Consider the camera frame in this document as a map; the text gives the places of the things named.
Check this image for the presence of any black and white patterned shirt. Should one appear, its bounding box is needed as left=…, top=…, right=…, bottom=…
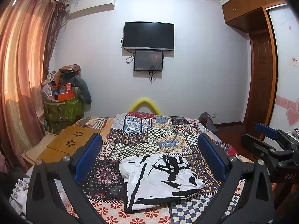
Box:
left=119, top=154, right=206, bottom=213

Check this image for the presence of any grey blue bag on floor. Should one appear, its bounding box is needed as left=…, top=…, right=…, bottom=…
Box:
left=199, top=112, right=218, bottom=134

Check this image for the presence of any green patterned storage bag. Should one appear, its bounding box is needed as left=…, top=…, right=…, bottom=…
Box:
left=44, top=97, right=84, bottom=134

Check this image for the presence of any patchwork patterned bed quilt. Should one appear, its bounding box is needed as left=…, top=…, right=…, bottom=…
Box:
left=53, top=111, right=255, bottom=224

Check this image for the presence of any orange box on pile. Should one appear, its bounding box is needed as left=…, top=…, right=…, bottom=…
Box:
left=57, top=92, right=76, bottom=102

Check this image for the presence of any wooden wardrobe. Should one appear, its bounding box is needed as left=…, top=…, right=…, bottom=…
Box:
left=222, top=0, right=285, bottom=139

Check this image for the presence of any yellow curved foam tube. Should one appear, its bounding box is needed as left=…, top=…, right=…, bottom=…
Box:
left=129, top=97, right=162, bottom=115

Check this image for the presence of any brown bag on pile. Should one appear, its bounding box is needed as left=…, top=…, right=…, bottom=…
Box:
left=55, top=64, right=81, bottom=76

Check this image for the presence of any pink orange window curtain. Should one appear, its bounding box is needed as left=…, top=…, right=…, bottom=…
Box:
left=1, top=0, right=67, bottom=169

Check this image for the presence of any small wall-mounted black screen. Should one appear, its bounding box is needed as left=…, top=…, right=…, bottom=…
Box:
left=134, top=50, right=164, bottom=72

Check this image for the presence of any large wall-mounted black television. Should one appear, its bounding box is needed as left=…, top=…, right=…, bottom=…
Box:
left=123, top=22, right=175, bottom=51

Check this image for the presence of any white wall air conditioner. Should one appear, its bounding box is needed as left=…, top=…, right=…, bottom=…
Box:
left=69, top=0, right=116, bottom=20

